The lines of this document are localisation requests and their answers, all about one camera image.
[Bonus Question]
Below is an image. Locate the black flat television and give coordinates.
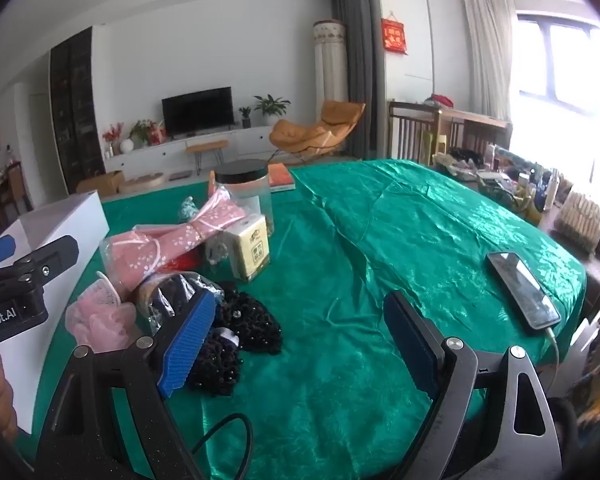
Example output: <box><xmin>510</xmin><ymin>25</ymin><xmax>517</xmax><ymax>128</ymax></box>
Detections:
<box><xmin>161</xmin><ymin>86</ymin><xmax>234</xmax><ymax>137</ymax></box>

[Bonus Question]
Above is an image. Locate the yellow white tissue pack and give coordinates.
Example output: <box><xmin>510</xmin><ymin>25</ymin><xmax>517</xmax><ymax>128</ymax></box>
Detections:
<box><xmin>227</xmin><ymin>214</ymin><xmax>273</xmax><ymax>283</ymax></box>

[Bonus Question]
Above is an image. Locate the brown cardboard box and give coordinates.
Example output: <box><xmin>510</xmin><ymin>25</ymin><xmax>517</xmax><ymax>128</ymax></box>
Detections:
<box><xmin>76</xmin><ymin>170</ymin><xmax>126</xmax><ymax>196</ymax></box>

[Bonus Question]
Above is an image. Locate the white charging cable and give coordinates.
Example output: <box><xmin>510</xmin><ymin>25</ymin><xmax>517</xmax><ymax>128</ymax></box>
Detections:
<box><xmin>544</xmin><ymin>327</ymin><xmax>562</xmax><ymax>385</ymax></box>

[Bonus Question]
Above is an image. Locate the orange lounge chair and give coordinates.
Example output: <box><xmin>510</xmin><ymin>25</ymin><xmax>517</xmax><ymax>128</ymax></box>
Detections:
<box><xmin>269</xmin><ymin>100</ymin><xmax>367</xmax><ymax>165</ymax></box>

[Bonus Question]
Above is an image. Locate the red flower arrangement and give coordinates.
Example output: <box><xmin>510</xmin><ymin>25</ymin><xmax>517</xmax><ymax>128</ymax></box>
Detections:
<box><xmin>102</xmin><ymin>122</ymin><xmax>126</xmax><ymax>156</ymax></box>

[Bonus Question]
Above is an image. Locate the orange book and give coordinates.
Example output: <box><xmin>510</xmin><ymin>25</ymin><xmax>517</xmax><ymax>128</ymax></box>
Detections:
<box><xmin>267</xmin><ymin>162</ymin><xmax>297</xmax><ymax>193</ymax></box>

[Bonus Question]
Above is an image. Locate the green satin tablecloth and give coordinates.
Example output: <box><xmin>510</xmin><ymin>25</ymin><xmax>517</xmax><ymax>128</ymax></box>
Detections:
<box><xmin>22</xmin><ymin>159</ymin><xmax>588</xmax><ymax>480</ymax></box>

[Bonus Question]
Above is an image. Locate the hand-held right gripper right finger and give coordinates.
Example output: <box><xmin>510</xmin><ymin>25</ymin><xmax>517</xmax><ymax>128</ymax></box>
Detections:
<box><xmin>382</xmin><ymin>290</ymin><xmax>566</xmax><ymax>480</ymax></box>

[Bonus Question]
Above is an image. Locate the teal embroidered sachet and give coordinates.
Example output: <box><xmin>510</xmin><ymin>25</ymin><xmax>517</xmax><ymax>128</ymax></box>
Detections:
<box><xmin>177</xmin><ymin>196</ymin><xmax>201</xmax><ymax>223</ymax></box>

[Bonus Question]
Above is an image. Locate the black cable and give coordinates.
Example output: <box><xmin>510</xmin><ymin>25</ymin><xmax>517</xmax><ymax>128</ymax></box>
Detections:
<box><xmin>195</xmin><ymin>412</ymin><xmax>255</xmax><ymax>480</ymax></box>

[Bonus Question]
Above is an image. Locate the grey curtain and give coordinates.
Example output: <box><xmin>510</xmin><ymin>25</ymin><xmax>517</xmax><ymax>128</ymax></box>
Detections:
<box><xmin>330</xmin><ymin>0</ymin><xmax>386</xmax><ymax>161</ymax></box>

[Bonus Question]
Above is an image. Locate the beige curtain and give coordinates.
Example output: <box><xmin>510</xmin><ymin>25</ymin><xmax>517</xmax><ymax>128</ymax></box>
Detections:
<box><xmin>462</xmin><ymin>0</ymin><xmax>518</xmax><ymax>131</ymax></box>

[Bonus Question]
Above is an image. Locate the dark wooden crib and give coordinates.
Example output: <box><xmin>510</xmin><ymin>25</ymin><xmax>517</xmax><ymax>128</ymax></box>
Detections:
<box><xmin>387</xmin><ymin>100</ymin><xmax>511</xmax><ymax>166</ymax></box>

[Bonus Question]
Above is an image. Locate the red wall calendar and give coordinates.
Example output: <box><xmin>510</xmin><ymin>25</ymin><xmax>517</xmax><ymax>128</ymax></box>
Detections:
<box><xmin>381</xmin><ymin>11</ymin><xmax>408</xmax><ymax>56</ymax></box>

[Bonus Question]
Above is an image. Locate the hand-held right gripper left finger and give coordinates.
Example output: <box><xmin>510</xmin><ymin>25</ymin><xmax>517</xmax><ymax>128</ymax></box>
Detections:
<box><xmin>32</xmin><ymin>287</ymin><xmax>218</xmax><ymax>480</ymax></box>

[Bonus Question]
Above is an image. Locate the beige ribbed plastic package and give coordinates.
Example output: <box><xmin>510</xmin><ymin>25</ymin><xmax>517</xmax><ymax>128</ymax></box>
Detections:
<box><xmin>555</xmin><ymin>187</ymin><xmax>600</xmax><ymax>253</ymax></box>

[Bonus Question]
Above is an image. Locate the black smartphone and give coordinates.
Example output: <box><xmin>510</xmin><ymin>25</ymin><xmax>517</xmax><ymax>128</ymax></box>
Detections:
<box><xmin>486</xmin><ymin>251</ymin><xmax>562</xmax><ymax>331</ymax></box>

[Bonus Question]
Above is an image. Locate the round wooden tray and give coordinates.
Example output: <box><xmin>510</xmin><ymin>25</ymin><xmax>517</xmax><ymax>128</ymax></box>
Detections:
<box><xmin>119</xmin><ymin>172</ymin><xmax>165</xmax><ymax>193</ymax></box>

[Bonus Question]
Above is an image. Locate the white cardboard box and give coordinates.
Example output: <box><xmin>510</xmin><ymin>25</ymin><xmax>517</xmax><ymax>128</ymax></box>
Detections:
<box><xmin>0</xmin><ymin>191</ymin><xmax>111</xmax><ymax>433</ymax></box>

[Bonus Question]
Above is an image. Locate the green and red bouquet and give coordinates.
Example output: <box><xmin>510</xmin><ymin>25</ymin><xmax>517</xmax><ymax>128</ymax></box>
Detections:
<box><xmin>129</xmin><ymin>119</ymin><xmax>167</xmax><ymax>148</ymax></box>

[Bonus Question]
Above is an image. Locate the blue yellow trash bag roll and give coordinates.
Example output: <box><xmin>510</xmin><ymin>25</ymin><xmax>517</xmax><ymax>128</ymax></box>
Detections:
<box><xmin>137</xmin><ymin>271</ymin><xmax>226</xmax><ymax>333</ymax></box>

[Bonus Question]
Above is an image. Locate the clear jar with black lid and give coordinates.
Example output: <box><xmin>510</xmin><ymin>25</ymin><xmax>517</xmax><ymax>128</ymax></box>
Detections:
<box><xmin>214</xmin><ymin>159</ymin><xmax>273</xmax><ymax>236</ymax></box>

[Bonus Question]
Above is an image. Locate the white tower air conditioner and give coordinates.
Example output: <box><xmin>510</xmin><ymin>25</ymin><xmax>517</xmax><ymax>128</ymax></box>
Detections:
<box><xmin>313</xmin><ymin>20</ymin><xmax>349</xmax><ymax>126</ymax></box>

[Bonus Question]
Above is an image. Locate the wooden dining set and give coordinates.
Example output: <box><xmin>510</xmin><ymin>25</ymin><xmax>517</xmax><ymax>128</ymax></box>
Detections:
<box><xmin>0</xmin><ymin>160</ymin><xmax>33</xmax><ymax>226</ymax></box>

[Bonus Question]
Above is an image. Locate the large potted green plant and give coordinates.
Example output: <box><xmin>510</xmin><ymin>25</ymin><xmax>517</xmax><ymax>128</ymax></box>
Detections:
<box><xmin>252</xmin><ymin>94</ymin><xmax>292</xmax><ymax>127</ymax></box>

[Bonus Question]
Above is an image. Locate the pink floral cloth pouch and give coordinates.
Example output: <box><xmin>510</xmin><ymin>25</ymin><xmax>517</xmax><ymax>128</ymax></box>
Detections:
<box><xmin>100</xmin><ymin>185</ymin><xmax>253</xmax><ymax>291</ymax></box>

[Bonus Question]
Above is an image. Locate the black beaded mesh bag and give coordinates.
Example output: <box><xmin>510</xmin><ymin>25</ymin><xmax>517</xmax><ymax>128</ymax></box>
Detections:
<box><xmin>187</xmin><ymin>280</ymin><xmax>283</xmax><ymax>398</ymax></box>

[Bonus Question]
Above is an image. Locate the clutter of bottles and jars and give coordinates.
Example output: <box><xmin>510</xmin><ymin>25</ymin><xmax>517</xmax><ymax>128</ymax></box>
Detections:
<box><xmin>432</xmin><ymin>142</ymin><xmax>573</xmax><ymax>226</ymax></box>

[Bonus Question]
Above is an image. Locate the wooden stool with metal legs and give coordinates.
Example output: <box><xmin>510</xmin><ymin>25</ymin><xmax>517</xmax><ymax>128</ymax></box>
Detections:
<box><xmin>185</xmin><ymin>139</ymin><xmax>229</xmax><ymax>176</ymax></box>

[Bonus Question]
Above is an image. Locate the dark display cabinet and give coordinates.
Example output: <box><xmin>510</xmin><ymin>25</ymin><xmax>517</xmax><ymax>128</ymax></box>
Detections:
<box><xmin>50</xmin><ymin>27</ymin><xmax>106</xmax><ymax>193</ymax></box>

